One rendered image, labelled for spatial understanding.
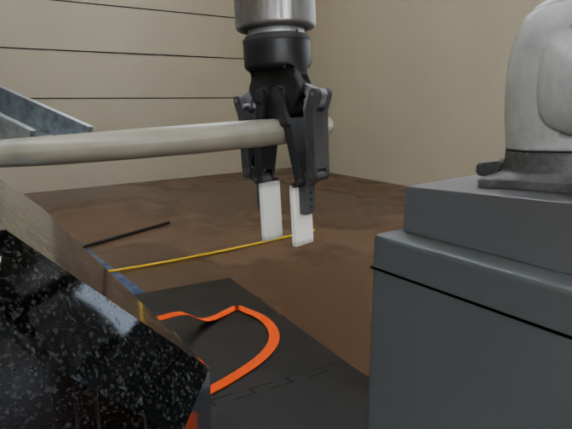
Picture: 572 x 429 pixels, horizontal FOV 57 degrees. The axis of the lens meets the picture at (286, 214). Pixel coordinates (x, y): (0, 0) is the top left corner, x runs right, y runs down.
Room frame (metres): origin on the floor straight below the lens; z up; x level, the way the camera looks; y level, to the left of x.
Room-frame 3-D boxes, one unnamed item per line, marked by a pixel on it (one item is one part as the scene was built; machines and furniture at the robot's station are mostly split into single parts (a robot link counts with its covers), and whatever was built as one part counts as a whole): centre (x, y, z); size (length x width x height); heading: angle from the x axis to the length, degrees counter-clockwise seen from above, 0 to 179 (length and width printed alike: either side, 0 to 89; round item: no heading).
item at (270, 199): (0.62, 0.02, 0.89); 0.03 x 0.01 x 0.07; 136
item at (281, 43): (0.61, 0.01, 1.05); 0.08 x 0.07 x 0.09; 46
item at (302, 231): (0.59, -0.02, 0.89); 0.03 x 0.01 x 0.07; 136
